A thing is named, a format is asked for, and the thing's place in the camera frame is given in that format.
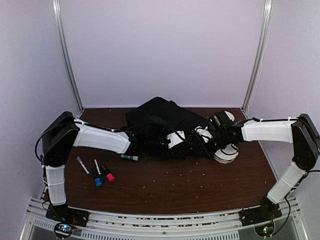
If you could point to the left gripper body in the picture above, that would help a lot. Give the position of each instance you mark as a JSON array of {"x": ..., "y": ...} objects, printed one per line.
[{"x": 157, "y": 144}]

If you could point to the black student backpack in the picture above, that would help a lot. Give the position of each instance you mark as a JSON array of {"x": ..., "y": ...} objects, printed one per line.
[{"x": 168, "y": 130}]

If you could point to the green white glue stick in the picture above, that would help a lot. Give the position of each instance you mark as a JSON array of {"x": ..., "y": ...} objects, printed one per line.
[{"x": 129, "y": 157}]

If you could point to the black pink highlighter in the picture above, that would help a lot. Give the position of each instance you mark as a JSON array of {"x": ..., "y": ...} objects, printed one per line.
[{"x": 107, "y": 173}]

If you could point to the black blue highlighter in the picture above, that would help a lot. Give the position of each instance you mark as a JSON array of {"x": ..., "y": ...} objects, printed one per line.
[{"x": 96, "y": 177}]

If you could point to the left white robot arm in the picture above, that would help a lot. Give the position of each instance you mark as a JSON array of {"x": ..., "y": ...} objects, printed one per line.
[{"x": 54, "y": 146}]

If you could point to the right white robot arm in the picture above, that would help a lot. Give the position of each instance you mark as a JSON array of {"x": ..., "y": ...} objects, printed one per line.
[{"x": 220, "y": 142}]

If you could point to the white fluted ceramic bowl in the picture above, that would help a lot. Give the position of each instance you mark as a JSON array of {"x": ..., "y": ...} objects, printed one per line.
[{"x": 226, "y": 155}]

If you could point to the white cup black band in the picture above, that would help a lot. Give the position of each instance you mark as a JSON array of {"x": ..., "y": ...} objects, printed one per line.
[{"x": 230, "y": 116}]

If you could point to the blue tipped white marker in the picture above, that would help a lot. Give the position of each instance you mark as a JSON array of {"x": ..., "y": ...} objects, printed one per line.
[{"x": 99, "y": 171}]

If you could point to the green tipped white marker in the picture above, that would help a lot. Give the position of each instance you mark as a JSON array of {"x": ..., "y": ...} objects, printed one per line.
[{"x": 83, "y": 166}]

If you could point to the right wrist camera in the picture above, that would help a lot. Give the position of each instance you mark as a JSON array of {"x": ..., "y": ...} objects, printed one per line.
[{"x": 220, "y": 121}]

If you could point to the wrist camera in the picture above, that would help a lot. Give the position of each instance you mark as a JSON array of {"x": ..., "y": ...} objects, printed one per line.
[
  {"x": 220, "y": 121},
  {"x": 157, "y": 125}
]

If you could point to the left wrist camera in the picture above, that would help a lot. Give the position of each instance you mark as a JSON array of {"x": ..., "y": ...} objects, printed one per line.
[{"x": 157, "y": 125}]

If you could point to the right aluminium frame post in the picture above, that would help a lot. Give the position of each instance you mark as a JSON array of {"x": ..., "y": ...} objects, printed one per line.
[{"x": 257, "y": 64}]

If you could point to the aluminium frame post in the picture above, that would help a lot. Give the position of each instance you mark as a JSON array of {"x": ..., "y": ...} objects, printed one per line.
[
  {"x": 65, "y": 53},
  {"x": 257, "y": 64}
]

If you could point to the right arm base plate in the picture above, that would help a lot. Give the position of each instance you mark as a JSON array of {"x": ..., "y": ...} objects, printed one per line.
[{"x": 252, "y": 216}]

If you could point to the left aluminium frame post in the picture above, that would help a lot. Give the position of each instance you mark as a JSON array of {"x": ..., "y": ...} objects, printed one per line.
[{"x": 65, "y": 53}]

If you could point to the front aluminium rail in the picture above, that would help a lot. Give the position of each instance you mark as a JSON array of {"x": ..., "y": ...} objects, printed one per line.
[{"x": 219, "y": 225}]

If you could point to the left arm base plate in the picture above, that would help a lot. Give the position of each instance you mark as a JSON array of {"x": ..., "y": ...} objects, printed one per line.
[{"x": 74, "y": 217}]

